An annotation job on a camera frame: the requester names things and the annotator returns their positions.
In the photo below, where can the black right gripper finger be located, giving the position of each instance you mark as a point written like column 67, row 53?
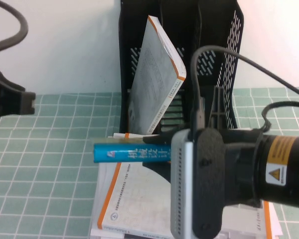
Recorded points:
column 157, row 139

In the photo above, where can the white ROS book orange edges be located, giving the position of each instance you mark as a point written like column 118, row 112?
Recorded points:
column 139, row 196

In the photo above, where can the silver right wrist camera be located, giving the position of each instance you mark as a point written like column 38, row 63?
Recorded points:
column 182, row 189

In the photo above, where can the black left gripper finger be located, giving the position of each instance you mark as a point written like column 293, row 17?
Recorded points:
column 12, row 102

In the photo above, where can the thin white book orange trim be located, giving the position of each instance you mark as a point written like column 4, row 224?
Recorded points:
column 154, row 74

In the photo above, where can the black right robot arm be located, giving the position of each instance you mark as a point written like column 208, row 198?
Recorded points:
column 289, row 174

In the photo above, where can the yellow book with blue spine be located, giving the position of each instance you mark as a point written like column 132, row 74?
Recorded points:
column 124, row 154

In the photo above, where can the black mesh book holder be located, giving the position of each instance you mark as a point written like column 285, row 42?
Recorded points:
column 214, row 25

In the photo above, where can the large white paper booklet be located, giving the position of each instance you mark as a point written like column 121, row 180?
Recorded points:
column 275, row 219

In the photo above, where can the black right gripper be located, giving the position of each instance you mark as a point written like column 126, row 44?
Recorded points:
column 239, row 161

